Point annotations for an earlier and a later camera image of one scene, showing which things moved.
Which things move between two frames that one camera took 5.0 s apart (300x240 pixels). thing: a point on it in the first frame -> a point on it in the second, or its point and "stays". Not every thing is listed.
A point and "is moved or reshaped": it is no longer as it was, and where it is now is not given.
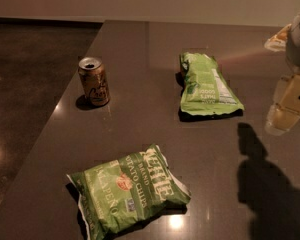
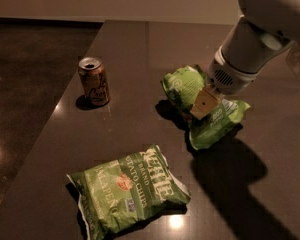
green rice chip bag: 205,90 is moved or reshaped
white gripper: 299,44 -> 227,79
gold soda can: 95,82 stays
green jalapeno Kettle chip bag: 122,191 stays
